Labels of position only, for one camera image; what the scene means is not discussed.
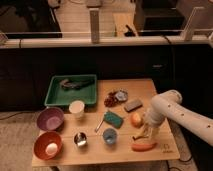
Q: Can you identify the red bowl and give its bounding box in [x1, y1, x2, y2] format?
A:
[34, 131, 62, 160]

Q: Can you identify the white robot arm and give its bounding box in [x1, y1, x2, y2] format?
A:
[145, 90, 213, 146]

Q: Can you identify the bunch of red grapes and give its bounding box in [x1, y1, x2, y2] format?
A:
[104, 91, 118, 107]

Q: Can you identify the green plastic tray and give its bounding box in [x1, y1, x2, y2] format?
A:
[44, 74, 97, 107]

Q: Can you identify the white paper cup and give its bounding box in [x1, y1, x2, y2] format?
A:
[69, 100, 85, 119]

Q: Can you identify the white egg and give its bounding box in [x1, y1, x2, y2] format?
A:
[45, 143, 57, 155]

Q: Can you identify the orange apple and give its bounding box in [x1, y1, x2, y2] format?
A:
[130, 113, 144, 128]

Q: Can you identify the small metal cup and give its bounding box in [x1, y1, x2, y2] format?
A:
[74, 132, 87, 147]

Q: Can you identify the yellow banana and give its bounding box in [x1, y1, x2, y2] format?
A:
[133, 124, 149, 140]

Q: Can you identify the purple bowl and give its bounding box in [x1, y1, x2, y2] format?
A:
[37, 107, 64, 131]

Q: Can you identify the blue plastic cup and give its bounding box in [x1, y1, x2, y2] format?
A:
[102, 128, 117, 145]

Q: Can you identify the grey rectangular block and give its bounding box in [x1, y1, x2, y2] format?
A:
[124, 99, 142, 112]

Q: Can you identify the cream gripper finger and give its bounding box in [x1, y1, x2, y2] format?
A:
[146, 125, 159, 140]

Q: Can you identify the dark object in tray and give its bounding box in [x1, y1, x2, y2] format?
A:
[60, 79, 94, 90]

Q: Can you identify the teal sponge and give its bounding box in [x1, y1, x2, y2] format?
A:
[104, 111, 123, 129]

